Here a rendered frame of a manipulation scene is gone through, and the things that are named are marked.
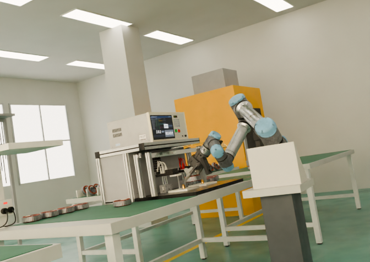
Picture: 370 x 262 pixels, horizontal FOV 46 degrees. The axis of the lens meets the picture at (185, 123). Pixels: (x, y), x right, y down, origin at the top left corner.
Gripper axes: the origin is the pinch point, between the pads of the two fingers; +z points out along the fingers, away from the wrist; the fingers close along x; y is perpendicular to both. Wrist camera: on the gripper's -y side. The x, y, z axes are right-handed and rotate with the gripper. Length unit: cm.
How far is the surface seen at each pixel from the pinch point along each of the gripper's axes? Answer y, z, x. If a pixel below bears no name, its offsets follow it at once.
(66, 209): 40, 51, 49
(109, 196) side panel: 35, 42, 20
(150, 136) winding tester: 37.6, -6.4, 8.3
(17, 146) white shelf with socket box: 58, 11, 91
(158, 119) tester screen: 44.7, -15.1, -1.5
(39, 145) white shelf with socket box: 58, 11, 77
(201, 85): 227, 52, -373
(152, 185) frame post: 11.5, 11.6, 20.3
